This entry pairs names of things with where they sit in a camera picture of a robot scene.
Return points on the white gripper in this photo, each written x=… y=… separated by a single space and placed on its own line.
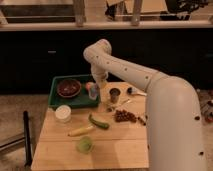
x=100 y=78

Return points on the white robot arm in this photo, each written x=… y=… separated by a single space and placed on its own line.
x=172 y=110

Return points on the small metal cup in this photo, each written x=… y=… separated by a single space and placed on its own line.
x=114 y=95

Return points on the white paper cup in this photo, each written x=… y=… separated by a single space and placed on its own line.
x=63 y=113

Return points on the orange peach fruit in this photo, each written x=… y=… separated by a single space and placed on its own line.
x=88 y=85

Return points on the green plastic tray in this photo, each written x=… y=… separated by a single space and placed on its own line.
x=81 y=100

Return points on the brown wooden bowl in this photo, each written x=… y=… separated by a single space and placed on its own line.
x=68 y=88

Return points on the spoon with dark head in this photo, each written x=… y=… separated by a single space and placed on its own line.
x=134 y=91

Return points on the bunch of red grapes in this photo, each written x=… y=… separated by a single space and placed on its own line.
x=123 y=115

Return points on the green cucumber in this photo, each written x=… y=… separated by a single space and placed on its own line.
x=102 y=125

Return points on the yellow banana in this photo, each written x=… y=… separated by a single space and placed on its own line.
x=81 y=131

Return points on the wooden board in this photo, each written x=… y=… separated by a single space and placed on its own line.
x=122 y=146

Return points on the green apple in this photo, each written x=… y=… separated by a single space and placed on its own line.
x=84 y=145

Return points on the black metal pole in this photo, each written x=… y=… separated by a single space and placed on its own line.
x=27 y=139

